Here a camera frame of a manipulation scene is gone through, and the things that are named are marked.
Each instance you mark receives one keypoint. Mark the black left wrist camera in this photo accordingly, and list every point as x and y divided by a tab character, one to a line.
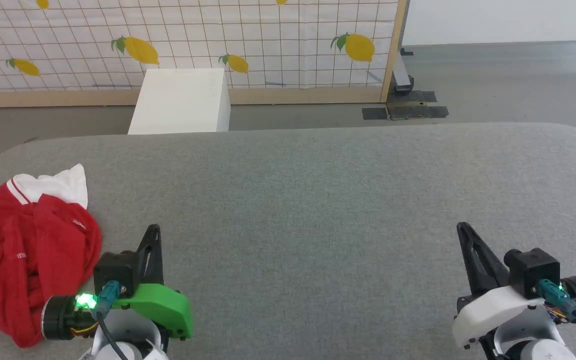
115	272

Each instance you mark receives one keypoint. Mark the lemon print partition screen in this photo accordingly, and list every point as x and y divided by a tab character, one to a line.
278	40

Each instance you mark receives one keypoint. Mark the grey metal screen foot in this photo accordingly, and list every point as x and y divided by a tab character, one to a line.
402	75

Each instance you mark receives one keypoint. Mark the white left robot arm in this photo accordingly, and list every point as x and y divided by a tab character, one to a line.
128	332

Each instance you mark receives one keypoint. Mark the brass floor plate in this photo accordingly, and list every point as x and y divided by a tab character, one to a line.
407	111

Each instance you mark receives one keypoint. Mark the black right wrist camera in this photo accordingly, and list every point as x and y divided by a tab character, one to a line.
533	270

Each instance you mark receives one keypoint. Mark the white rectangular box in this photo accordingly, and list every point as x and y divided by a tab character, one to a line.
180	102

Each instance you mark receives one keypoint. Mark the black floor tape strip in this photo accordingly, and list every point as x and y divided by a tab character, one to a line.
374	113

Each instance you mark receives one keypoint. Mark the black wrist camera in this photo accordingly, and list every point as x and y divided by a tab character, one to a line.
533	270
115	272

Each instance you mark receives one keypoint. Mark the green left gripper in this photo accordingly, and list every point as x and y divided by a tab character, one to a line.
165	305

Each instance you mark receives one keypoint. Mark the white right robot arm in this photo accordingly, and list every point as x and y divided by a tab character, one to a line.
528	340

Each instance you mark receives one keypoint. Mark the red and white jersey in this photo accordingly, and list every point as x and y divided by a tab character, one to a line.
23	250

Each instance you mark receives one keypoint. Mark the black floor tape patch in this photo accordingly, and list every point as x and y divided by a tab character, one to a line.
415	96

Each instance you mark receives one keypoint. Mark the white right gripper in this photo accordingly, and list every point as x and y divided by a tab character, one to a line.
493	310

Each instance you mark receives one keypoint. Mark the grey fabric sofa seat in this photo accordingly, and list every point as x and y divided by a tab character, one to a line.
308	210

